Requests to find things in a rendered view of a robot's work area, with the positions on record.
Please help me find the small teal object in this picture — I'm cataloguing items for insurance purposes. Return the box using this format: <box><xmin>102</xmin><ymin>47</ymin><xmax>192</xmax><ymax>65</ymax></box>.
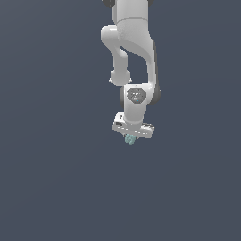
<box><xmin>124</xmin><ymin>133</ymin><xmax>139</xmax><ymax>146</ymax></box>

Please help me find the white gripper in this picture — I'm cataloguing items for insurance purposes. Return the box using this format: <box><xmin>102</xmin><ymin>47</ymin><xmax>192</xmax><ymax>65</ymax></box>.
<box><xmin>111</xmin><ymin>111</ymin><xmax>155</xmax><ymax>140</ymax></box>

